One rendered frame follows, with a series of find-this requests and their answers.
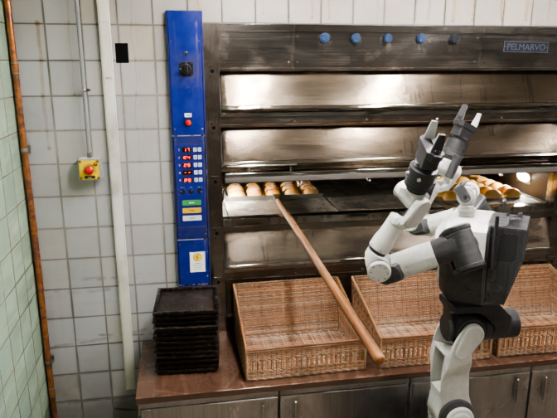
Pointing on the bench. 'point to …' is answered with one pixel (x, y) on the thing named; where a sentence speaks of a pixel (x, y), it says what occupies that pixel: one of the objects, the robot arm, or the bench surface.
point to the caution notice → (197, 261)
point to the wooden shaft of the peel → (335, 290)
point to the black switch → (186, 69)
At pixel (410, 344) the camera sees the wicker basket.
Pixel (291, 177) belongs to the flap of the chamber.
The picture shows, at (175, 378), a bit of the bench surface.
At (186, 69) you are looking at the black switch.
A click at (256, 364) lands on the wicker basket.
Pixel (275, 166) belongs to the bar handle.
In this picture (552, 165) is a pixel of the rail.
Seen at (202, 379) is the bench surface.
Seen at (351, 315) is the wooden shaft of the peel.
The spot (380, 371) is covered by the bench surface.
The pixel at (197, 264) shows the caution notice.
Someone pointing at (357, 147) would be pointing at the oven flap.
